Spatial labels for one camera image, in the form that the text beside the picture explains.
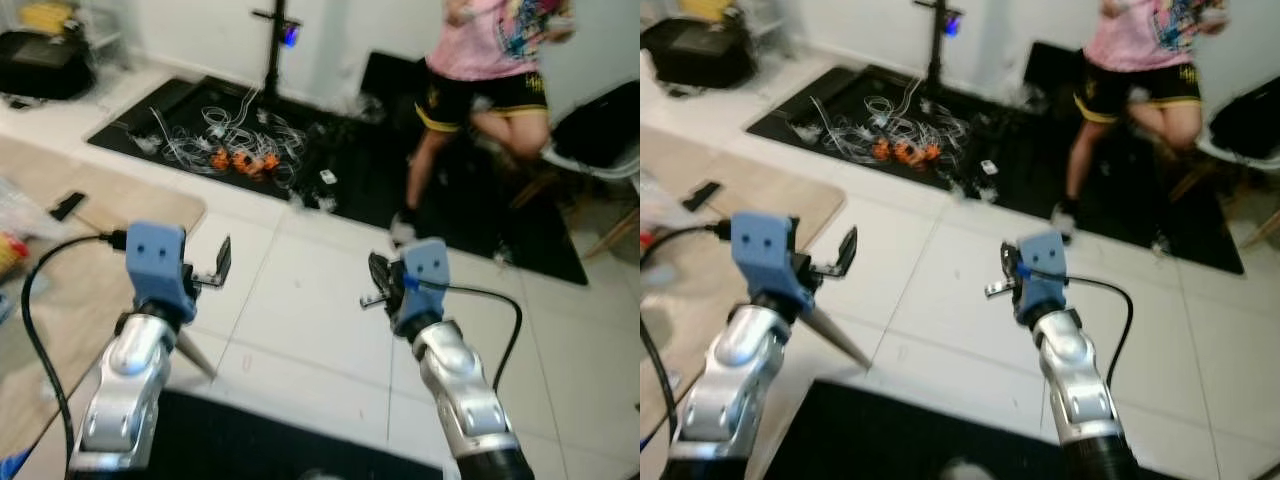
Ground light wooden table leg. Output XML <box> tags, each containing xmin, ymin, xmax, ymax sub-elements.
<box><xmin>175</xmin><ymin>328</ymin><xmax>218</xmax><ymax>382</ymax></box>
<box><xmin>805</xmin><ymin>303</ymin><xmax>873</xmax><ymax>371</ymax></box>

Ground light wooden table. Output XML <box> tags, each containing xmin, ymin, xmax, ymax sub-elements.
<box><xmin>0</xmin><ymin>133</ymin><xmax>218</xmax><ymax>471</ymax></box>
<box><xmin>640</xmin><ymin>125</ymin><xmax>873</xmax><ymax>446</ymax></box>

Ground large black floor mat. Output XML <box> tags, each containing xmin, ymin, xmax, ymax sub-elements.
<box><xmin>745</xmin><ymin>42</ymin><xmax>1246</xmax><ymax>277</ymax></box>
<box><xmin>88</xmin><ymin>52</ymin><xmax>589</xmax><ymax>287</ymax></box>

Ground clear plastic bag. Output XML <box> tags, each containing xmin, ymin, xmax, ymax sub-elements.
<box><xmin>0</xmin><ymin>177</ymin><xmax>53</xmax><ymax>243</ymax></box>
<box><xmin>640</xmin><ymin>174</ymin><xmax>683</xmax><ymax>237</ymax></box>

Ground small black floor mat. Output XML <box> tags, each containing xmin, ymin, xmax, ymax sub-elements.
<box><xmin>150</xmin><ymin>390</ymin><xmax>443</xmax><ymax>480</ymax></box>
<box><xmin>765</xmin><ymin>380</ymin><xmax>1186</xmax><ymax>480</ymax></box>

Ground black pole stand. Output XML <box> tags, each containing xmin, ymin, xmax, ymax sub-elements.
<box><xmin>912</xmin><ymin>0</ymin><xmax>967</xmax><ymax>93</ymax></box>
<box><xmin>250</xmin><ymin>0</ymin><xmax>304</xmax><ymax>101</ymax></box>

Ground black bag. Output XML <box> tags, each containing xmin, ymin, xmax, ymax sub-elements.
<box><xmin>640</xmin><ymin>17</ymin><xmax>757</xmax><ymax>92</ymax></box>
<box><xmin>0</xmin><ymin>29</ymin><xmax>97</xmax><ymax>102</ymax></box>

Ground person in pink shirt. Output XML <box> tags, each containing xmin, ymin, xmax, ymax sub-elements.
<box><xmin>1050</xmin><ymin>0</ymin><xmax>1233</xmax><ymax>247</ymax></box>
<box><xmin>390</xmin><ymin>0</ymin><xmax>578</xmax><ymax>247</ymax></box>

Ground black chair with wooden legs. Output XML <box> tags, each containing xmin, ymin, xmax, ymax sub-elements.
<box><xmin>1165</xmin><ymin>85</ymin><xmax>1280</xmax><ymax>253</ymax></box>
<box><xmin>508</xmin><ymin>80</ymin><xmax>641</xmax><ymax>263</ymax></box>

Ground yellow object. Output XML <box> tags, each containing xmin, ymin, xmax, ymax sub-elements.
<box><xmin>680</xmin><ymin>0</ymin><xmax>737</xmax><ymax>24</ymax></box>
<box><xmin>18</xmin><ymin>0</ymin><xmax>77</xmax><ymax>37</ymax></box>

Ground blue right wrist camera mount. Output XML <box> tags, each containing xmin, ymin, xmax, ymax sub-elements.
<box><xmin>394</xmin><ymin>237</ymin><xmax>452</xmax><ymax>338</ymax></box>
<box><xmin>1014</xmin><ymin>232</ymin><xmax>1070</xmax><ymax>327</ymax></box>

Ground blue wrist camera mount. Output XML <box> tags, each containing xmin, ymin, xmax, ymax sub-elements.
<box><xmin>394</xmin><ymin>237</ymin><xmax>452</xmax><ymax>338</ymax></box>
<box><xmin>729</xmin><ymin>211</ymin><xmax>814</xmax><ymax>313</ymax></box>
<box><xmin>1014</xmin><ymin>232</ymin><xmax>1070</xmax><ymax>327</ymax></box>
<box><xmin>126</xmin><ymin>221</ymin><xmax>199</xmax><ymax>324</ymax></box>

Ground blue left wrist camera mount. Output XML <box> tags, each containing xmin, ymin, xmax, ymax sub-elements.
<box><xmin>729</xmin><ymin>211</ymin><xmax>814</xmax><ymax>313</ymax></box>
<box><xmin>126</xmin><ymin>221</ymin><xmax>199</xmax><ymax>324</ymax></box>

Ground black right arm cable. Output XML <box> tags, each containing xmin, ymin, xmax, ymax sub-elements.
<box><xmin>1040</xmin><ymin>273</ymin><xmax>1135</xmax><ymax>393</ymax></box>
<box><xmin>418</xmin><ymin>282</ymin><xmax>524</xmax><ymax>393</ymax></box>

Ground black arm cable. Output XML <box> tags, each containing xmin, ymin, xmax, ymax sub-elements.
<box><xmin>20</xmin><ymin>230</ymin><xmax>131</xmax><ymax>471</ymax></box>
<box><xmin>1040</xmin><ymin>273</ymin><xmax>1135</xmax><ymax>393</ymax></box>
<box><xmin>418</xmin><ymin>282</ymin><xmax>524</xmax><ymax>393</ymax></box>
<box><xmin>640</xmin><ymin>222</ymin><xmax>737</xmax><ymax>456</ymax></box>

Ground tangled white cables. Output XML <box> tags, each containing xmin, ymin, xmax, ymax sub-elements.
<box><xmin>148</xmin><ymin>85</ymin><xmax>307</xmax><ymax>188</ymax></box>
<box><xmin>808</xmin><ymin>78</ymin><xmax>973</xmax><ymax>173</ymax></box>

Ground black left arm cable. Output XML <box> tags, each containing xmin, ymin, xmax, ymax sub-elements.
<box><xmin>20</xmin><ymin>230</ymin><xmax>131</xmax><ymax>471</ymax></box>
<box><xmin>640</xmin><ymin>222</ymin><xmax>737</xmax><ymax>456</ymax></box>

